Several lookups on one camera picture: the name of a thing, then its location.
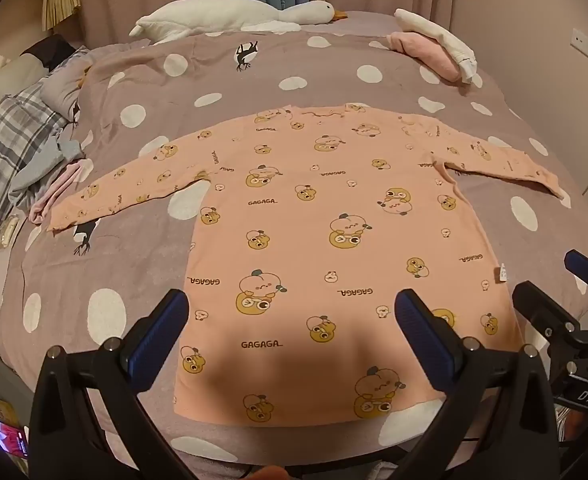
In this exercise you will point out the pink folded garment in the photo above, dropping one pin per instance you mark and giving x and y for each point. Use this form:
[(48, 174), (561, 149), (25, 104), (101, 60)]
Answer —
[(421, 52)]

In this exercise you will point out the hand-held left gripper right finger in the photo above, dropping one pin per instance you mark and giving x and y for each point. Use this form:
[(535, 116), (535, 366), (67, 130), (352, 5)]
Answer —
[(421, 335)]

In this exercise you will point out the plaid cloth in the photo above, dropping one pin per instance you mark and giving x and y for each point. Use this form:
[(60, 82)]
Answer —
[(8, 130)]

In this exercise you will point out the white folded garment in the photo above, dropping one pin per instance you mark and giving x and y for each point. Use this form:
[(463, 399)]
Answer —
[(439, 32)]

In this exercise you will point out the mauve polka-dot blanket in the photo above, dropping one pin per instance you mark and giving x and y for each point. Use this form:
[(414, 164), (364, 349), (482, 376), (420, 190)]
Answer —
[(138, 80)]

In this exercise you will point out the phone with lit screen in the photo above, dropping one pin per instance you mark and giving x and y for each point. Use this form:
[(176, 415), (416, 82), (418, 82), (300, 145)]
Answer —
[(6, 437)]

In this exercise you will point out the grey pillow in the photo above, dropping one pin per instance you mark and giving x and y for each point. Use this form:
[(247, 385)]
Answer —
[(8, 77)]

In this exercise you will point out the white goose plush toy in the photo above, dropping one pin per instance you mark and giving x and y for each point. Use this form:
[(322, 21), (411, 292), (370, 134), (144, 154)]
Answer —
[(213, 16)]

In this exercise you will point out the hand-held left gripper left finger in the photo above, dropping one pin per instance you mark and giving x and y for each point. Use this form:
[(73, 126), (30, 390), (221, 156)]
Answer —
[(159, 330)]

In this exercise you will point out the black cloth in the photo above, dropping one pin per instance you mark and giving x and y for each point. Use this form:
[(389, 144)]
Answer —
[(53, 52)]

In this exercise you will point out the light blue cloth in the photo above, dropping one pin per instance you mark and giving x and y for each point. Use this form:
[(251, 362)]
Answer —
[(48, 160)]

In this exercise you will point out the peach cartoon-print long-sleeve shirt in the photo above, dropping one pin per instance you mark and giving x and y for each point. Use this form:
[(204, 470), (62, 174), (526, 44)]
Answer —
[(324, 220)]

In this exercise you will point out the pale pink cloth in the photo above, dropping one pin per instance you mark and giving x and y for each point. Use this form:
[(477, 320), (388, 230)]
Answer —
[(53, 195)]

